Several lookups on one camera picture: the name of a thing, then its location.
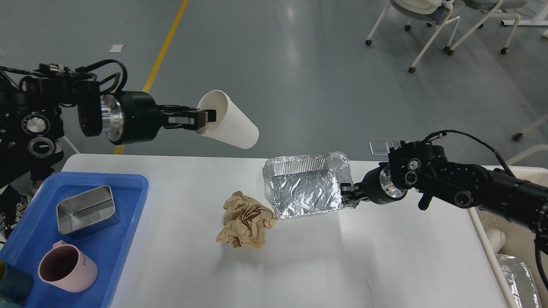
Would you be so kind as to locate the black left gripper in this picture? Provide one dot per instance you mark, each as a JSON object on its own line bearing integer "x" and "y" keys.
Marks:
{"x": 129, "y": 117}

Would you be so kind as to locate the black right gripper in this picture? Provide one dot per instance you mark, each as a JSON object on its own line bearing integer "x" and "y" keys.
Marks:
{"x": 377, "y": 186}

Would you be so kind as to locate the white paper cup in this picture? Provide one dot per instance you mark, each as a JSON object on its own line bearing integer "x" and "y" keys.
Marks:
{"x": 232, "y": 125}

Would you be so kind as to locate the aluminium foil container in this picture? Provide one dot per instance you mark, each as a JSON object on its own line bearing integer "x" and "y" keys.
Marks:
{"x": 302, "y": 185}

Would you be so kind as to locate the stainless steel square tray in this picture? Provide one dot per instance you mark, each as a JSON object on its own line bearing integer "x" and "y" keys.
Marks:
{"x": 87, "y": 212}

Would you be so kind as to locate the pink plastic mug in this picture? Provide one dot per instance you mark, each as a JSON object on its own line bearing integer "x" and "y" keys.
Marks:
{"x": 68, "y": 268}

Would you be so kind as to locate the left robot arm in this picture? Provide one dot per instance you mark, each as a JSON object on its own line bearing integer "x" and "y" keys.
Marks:
{"x": 31, "y": 125}

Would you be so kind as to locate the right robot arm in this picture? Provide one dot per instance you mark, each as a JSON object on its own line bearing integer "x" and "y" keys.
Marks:
{"x": 423, "y": 166}

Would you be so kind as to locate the floor outlet plate left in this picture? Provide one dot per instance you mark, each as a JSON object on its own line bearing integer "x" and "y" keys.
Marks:
{"x": 379, "y": 148}

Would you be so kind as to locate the crumpled brown paper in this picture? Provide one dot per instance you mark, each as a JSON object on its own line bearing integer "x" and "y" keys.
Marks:
{"x": 245, "y": 222}

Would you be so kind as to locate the blue plastic tray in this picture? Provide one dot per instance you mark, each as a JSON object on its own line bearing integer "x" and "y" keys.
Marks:
{"x": 37, "y": 231}

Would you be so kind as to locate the beige plastic bin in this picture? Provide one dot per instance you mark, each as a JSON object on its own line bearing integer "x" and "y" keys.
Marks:
{"x": 519, "y": 244}

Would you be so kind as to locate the white chair leg with caster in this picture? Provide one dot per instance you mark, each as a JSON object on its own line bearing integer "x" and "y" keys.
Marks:
{"x": 517, "y": 137}

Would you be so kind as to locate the white grey chair left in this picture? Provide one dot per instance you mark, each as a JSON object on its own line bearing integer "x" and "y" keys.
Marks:
{"x": 437, "y": 13}

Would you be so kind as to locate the white grey chair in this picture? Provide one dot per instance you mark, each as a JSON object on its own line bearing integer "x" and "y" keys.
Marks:
{"x": 437, "y": 13}
{"x": 491, "y": 9}

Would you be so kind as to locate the foil item in bin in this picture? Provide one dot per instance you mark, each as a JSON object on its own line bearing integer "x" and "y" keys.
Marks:
{"x": 520, "y": 281}

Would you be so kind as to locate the dark teal object corner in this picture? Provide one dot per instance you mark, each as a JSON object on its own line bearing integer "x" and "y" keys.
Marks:
{"x": 15, "y": 286}

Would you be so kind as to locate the white grey chair right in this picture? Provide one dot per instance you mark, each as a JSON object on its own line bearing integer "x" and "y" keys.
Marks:
{"x": 491, "y": 9}

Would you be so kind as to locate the white desk base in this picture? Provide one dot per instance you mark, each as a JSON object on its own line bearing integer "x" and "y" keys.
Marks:
{"x": 534, "y": 13}

